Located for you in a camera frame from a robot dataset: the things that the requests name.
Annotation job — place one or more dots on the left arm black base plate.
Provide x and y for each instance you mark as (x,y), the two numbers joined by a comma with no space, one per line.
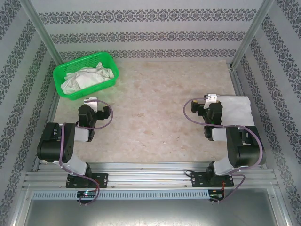
(102,180)

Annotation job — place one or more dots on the aluminium frame post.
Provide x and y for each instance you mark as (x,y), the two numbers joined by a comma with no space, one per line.
(44,33)
(249,35)

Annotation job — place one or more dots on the right controller board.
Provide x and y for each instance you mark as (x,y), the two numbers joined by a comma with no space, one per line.
(216,195)

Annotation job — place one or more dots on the controller board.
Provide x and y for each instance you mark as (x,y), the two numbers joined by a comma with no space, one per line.
(216,195)
(87,194)

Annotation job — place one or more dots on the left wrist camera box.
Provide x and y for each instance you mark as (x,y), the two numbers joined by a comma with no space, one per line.
(91,102)

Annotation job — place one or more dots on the left controller board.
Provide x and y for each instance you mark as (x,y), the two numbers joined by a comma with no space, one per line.
(87,194)

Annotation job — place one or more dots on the grey metal shelf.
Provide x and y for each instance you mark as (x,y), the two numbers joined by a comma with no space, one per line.
(150,214)

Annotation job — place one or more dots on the large white t-shirt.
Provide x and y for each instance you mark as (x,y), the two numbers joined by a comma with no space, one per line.
(82,80)

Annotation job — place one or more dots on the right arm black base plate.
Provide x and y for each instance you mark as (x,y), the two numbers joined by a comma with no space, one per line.
(197,180)

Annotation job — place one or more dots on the aluminium side rail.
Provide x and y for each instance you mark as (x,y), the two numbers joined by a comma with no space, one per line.
(237,80)

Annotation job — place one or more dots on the folded white t-shirt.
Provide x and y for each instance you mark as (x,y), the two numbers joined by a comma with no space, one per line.
(237,108)

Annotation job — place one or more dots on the green plastic basket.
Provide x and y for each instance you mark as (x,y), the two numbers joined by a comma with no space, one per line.
(108,58)

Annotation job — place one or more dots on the aluminium mounting rail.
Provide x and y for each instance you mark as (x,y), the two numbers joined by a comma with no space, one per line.
(150,174)

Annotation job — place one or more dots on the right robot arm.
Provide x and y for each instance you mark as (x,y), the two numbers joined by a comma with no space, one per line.
(235,146)

